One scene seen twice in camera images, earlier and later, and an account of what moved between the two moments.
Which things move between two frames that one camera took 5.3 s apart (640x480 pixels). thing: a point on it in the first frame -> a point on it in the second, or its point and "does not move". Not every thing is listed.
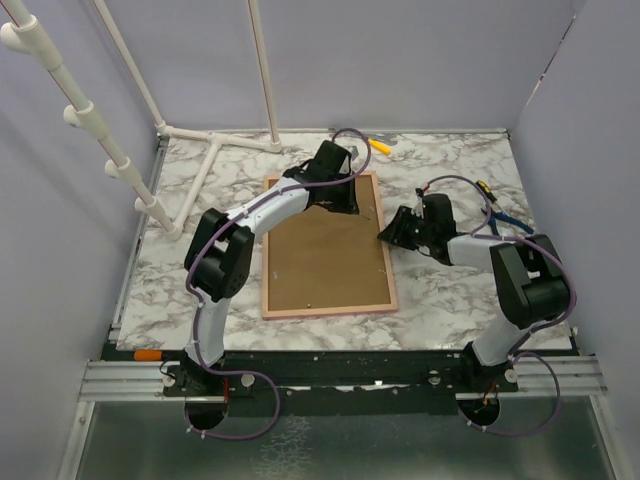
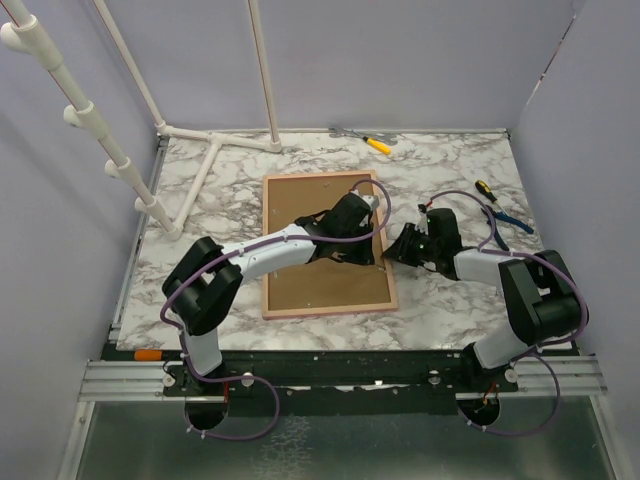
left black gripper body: x=340 y=195 -> x=356 y=251
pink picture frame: x=324 y=262 does not move
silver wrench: x=389 y=138 does not move
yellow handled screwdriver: x=379 y=146 does not move
